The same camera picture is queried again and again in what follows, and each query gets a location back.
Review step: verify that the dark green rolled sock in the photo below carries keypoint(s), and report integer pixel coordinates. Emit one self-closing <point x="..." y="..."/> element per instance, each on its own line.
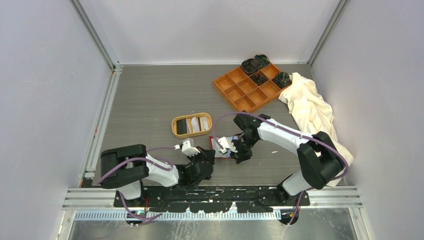
<point x="262" y="60"/>

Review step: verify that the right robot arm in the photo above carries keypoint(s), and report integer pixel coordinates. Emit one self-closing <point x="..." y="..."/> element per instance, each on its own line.
<point x="319" y="160"/>

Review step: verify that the red card holder wallet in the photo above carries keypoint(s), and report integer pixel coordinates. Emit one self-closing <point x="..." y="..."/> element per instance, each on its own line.
<point x="213" y="146"/>

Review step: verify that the black card in tray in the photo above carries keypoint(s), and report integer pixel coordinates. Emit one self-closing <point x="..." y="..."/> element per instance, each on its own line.
<point x="181" y="126"/>

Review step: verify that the oval wooden card tray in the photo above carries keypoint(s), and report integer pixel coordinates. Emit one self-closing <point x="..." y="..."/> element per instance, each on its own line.
<point x="205" y="121"/>

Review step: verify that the cream cloth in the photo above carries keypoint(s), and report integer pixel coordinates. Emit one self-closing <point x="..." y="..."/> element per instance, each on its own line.
<point x="310" y="111"/>

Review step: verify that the dark camouflage rolled sock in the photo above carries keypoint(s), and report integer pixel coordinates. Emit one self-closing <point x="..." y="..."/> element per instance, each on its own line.
<point x="282" y="79"/>

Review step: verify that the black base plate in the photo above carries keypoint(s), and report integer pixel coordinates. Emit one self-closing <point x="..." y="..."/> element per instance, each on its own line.
<point x="214" y="199"/>

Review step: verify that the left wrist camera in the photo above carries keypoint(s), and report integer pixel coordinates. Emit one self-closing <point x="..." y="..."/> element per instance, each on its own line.
<point x="187" y="147"/>

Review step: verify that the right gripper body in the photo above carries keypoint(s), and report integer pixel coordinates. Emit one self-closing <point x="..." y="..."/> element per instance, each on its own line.
<point x="243" y="146"/>

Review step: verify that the dark rolled sock in tray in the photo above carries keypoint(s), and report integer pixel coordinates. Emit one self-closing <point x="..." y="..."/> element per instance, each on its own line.
<point x="259" y="78"/>

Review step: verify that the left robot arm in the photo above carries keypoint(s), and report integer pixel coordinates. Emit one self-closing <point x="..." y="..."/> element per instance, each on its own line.
<point x="125" y="168"/>

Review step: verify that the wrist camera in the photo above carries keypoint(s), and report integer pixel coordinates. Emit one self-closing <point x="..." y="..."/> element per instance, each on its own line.
<point x="187" y="147"/>
<point x="226" y="145"/>

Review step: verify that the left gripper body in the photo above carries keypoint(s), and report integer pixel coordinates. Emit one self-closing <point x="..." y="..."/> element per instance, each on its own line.
<point x="199" y="157"/>

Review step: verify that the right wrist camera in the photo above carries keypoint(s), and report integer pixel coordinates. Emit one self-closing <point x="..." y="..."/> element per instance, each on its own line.
<point x="226" y="145"/>

